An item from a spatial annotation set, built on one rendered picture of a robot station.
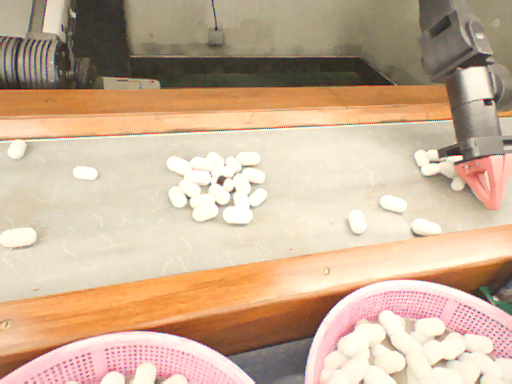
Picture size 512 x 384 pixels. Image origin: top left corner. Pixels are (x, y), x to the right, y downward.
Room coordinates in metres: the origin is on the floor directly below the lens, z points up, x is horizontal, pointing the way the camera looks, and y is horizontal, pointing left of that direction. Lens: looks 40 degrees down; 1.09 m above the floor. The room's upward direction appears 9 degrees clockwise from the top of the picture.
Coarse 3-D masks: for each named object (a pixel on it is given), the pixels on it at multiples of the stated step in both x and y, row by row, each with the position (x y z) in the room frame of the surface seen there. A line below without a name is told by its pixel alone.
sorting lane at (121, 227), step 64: (320, 128) 0.63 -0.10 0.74; (384, 128) 0.67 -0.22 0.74; (448, 128) 0.72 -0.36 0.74; (0, 192) 0.34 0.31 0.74; (64, 192) 0.36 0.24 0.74; (128, 192) 0.38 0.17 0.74; (320, 192) 0.44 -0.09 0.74; (384, 192) 0.47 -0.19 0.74; (448, 192) 0.50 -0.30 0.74; (0, 256) 0.25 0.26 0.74; (64, 256) 0.26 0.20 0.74; (128, 256) 0.27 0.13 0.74; (192, 256) 0.29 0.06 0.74; (256, 256) 0.30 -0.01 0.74
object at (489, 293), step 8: (504, 272) 0.34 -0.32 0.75; (504, 280) 0.33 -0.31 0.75; (480, 288) 0.33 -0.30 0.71; (488, 288) 0.34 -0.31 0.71; (496, 288) 0.33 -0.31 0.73; (504, 288) 0.33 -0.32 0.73; (480, 296) 0.33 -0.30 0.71; (488, 296) 0.32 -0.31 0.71; (496, 296) 0.32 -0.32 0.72; (504, 296) 0.32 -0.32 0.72; (496, 304) 0.31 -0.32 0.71; (504, 304) 0.32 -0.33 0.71
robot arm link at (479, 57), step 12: (468, 24) 0.61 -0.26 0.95; (480, 24) 0.63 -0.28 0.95; (468, 36) 0.60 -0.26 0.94; (480, 36) 0.61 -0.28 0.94; (480, 48) 0.58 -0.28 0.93; (468, 60) 0.59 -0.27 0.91; (480, 60) 0.60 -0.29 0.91; (492, 60) 0.62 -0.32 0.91; (432, 72) 0.62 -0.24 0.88; (444, 72) 0.60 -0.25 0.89; (504, 72) 0.63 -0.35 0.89; (504, 84) 0.58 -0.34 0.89; (504, 96) 0.58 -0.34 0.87; (504, 108) 0.59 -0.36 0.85
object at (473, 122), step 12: (456, 108) 0.54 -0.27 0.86; (468, 108) 0.53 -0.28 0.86; (480, 108) 0.53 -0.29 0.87; (492, 108) 0.53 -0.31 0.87; (456, 120) 0.54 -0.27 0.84; (468, 120) 0.52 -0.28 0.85; (480, 120) 0.52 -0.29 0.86; (492, 120) 0.52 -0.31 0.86; (456, 132) 0.53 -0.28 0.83; (468, 132) 0.51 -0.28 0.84; (480, 132) 0.50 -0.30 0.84; (492, 132) 0.50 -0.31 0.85; (456, 144) 0.49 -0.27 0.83; (468, 144) 0.48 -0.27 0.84; (504, 144) 0.50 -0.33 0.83; (444, 156) 0.50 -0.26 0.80
